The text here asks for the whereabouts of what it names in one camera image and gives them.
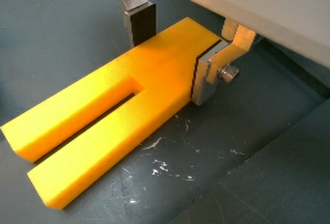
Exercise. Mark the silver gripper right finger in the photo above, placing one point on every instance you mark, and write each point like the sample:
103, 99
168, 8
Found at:
214, 64

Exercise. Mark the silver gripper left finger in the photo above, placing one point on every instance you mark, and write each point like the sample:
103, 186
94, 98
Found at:
140, 20

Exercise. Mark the yellow double-square peg object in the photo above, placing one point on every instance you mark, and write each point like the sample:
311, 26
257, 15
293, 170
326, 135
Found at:
80, 131

